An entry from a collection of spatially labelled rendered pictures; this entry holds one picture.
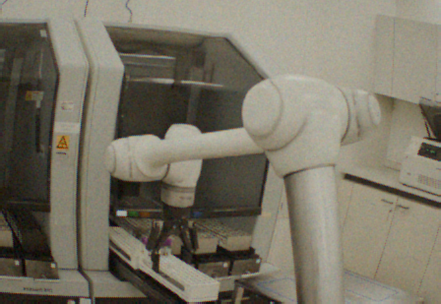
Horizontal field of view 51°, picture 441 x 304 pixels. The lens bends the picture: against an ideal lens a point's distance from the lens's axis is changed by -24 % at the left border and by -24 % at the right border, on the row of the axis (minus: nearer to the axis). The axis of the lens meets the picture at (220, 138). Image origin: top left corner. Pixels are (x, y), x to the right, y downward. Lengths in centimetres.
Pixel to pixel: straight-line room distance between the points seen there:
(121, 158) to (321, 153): 58
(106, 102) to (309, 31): 224
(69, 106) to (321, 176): 92
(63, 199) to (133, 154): 42
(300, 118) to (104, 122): 89
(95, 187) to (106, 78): 34
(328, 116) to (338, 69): 297
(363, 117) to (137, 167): 59
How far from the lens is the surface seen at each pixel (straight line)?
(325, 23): 388
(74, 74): 168
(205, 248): 205
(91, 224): 181
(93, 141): 174
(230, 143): 132
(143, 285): 171
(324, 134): 100
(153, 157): 139
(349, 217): 412
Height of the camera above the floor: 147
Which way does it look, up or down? 7 degrees down
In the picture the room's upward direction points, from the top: 8 degrees clockwise
